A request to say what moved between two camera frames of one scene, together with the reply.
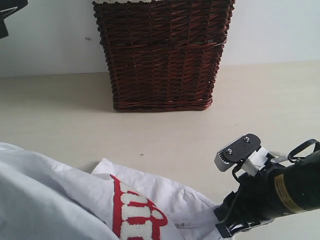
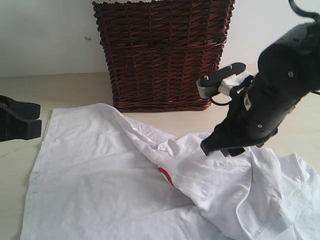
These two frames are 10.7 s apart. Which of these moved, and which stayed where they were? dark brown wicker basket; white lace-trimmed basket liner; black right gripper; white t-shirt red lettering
Moved: white t-shirt red lettering; black right gripper
Stayed: dark brown wicker basket; white lace-trimmed basket liner
